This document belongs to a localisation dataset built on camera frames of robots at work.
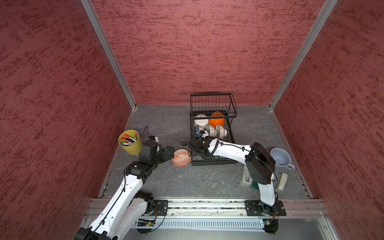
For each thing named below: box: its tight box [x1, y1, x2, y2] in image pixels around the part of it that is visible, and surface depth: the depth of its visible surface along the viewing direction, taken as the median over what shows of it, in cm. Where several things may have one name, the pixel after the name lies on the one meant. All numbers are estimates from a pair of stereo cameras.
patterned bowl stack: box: [172, 148, 192, 168], surface depth 91 cm
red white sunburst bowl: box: [215, 124, 228, 139], surface depth 95 cm
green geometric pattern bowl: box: [205, 124, 217, 137], surface depth 94 cm
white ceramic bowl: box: [194, 114, 209, 129], surface depth 102 cm
